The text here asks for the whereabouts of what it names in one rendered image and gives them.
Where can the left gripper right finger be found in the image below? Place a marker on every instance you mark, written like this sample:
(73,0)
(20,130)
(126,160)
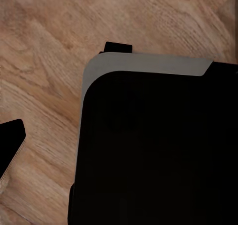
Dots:
(230,134)

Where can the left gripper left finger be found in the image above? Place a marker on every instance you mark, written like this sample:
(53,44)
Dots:
(12,134)

